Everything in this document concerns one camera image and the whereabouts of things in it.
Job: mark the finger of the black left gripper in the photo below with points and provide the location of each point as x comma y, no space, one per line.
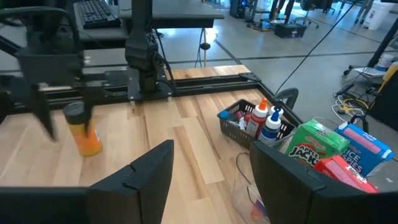
43,112
88,109

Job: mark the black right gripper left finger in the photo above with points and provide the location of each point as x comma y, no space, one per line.
146,189

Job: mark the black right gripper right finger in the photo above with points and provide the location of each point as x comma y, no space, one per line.
280,186

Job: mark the black lid spice jar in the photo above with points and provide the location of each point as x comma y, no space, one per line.
84,133

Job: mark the green cereal box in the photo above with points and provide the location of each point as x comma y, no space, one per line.
314,143

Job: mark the red-cap bottle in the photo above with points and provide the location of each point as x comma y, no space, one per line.
257,119

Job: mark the small red dropper bottle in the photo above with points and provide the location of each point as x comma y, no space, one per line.
242,119

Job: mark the blue gel tube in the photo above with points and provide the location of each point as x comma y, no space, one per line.
224,115

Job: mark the blue cereal box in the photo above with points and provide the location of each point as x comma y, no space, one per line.
363,149

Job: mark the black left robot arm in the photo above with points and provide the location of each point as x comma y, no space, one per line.
141,46

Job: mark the clear plastic bin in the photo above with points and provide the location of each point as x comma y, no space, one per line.
245,193

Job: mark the black keyboard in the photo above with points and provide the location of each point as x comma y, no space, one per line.
96,14

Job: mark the black mesh basket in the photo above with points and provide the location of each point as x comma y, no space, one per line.
236,130

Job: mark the black floor box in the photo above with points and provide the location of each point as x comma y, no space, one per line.
289,30

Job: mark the white bucket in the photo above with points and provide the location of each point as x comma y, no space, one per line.
377,14

